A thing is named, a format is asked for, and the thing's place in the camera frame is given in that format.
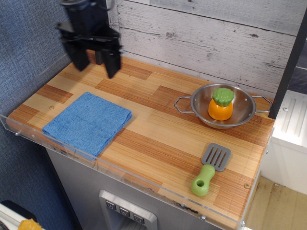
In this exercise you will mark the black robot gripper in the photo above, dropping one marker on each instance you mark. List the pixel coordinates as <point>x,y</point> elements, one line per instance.
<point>88,29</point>

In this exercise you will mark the blue napkin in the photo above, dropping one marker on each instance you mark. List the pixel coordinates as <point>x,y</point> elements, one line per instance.
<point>88,124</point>

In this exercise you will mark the clear acrylic table guard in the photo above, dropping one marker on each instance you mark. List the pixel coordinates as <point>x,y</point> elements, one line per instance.
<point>153,160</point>

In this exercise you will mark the steel colander bowl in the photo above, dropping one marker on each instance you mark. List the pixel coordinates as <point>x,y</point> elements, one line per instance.
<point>244,106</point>

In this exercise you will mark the orange toy carrot green top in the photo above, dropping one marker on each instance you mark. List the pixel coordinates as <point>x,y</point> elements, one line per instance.
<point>221,106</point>

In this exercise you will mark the silver dispenser button panel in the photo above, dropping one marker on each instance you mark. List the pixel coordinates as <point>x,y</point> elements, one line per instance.
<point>121,214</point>

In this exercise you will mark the white side cabinet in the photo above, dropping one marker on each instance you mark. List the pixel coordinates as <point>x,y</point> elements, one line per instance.
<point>285,160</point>

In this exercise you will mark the dark grey left post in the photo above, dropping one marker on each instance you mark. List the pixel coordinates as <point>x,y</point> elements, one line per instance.
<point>99,57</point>

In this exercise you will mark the dark grey post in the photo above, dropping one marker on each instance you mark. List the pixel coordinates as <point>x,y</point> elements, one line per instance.
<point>99,57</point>
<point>286,17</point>

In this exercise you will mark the grey spatula green handle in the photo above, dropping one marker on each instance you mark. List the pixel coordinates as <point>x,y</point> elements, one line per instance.
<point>215,159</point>

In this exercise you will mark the dark grey right post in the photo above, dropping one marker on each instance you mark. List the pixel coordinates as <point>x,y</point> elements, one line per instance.
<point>286,17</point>

